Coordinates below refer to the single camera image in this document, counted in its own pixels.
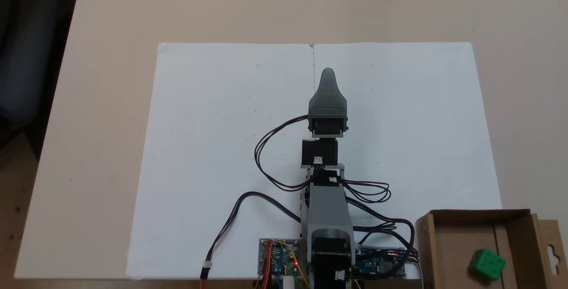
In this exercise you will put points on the wide ribbed grey gripper finger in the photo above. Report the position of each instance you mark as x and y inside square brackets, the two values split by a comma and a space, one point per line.
[327, 98]

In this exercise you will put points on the green dice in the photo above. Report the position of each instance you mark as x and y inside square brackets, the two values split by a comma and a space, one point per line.
[486, 264]

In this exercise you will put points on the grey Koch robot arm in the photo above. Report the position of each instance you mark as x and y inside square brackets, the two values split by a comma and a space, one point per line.
[328, 209]

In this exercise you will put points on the white paper sheet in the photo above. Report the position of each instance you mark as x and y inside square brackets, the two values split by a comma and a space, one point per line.
[213, 147]

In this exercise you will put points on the blue circuit board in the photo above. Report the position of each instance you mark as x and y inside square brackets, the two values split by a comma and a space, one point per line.
[377, 264]

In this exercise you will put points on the brown cardboard box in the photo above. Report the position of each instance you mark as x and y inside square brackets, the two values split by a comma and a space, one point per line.
[457, 235]

